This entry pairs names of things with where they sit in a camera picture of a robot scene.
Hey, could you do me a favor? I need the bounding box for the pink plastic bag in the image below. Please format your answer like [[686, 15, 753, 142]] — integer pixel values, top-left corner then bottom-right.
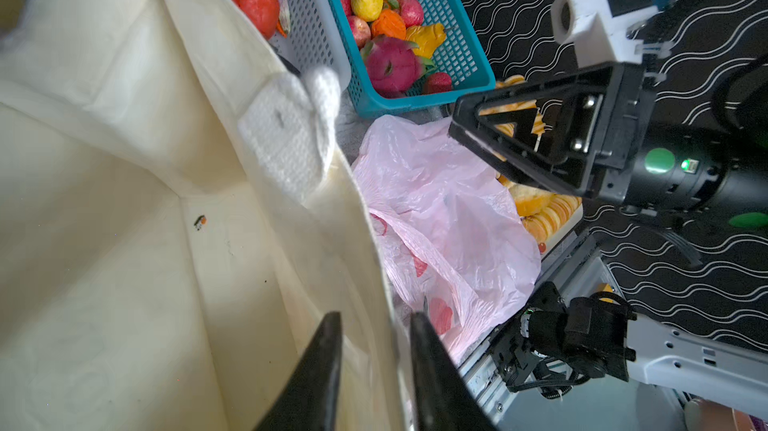
[[352, 116, 541, 362]]

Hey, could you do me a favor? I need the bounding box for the grey white plastic basket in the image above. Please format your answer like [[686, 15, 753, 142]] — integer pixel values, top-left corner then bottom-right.
[[269, 0, 351, 90]]

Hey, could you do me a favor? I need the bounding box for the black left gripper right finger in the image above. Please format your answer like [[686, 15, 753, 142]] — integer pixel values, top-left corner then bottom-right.
[[410, 312, 495, 430]]

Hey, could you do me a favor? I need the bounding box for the red tomato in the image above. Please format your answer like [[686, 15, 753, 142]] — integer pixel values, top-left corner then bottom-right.
[[232, 0, 280, 40]]

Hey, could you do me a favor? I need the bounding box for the tray of breads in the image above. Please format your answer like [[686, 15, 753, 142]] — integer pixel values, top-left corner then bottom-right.
[[483, 75, 582, 257]]

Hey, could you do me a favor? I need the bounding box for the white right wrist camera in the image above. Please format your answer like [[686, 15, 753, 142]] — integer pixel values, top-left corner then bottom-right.
[[550, 0, 676, 68]]

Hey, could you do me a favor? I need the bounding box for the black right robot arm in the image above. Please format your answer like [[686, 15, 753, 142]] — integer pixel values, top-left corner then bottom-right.
[[449, 0, 767, 229]]

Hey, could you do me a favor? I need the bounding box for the pink dragon fruit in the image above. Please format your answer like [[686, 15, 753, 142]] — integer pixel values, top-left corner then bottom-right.
[[360, 35, 429, 98]]

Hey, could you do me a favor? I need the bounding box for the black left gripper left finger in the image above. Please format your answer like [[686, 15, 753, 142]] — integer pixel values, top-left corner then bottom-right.
[[255, 311, 342, 430]]

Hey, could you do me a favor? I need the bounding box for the orange mandarin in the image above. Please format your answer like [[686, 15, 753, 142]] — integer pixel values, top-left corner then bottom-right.
[[370, 9, 407, 40]]

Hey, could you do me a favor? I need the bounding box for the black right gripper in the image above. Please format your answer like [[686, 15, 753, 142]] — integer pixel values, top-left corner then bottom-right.
[[449, 63, 729, 213]]

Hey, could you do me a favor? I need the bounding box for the teal plastic basket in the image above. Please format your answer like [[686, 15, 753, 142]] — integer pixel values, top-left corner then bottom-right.
[[328, 0, 496, 119]]

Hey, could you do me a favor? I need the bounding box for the yellow lemon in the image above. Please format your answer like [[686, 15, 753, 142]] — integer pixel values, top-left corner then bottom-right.
[[351, 0, 383, 22]]

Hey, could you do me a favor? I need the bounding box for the cream canvas tote bag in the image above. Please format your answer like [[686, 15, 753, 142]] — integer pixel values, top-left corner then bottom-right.
[[1, 0, 409, 430]]

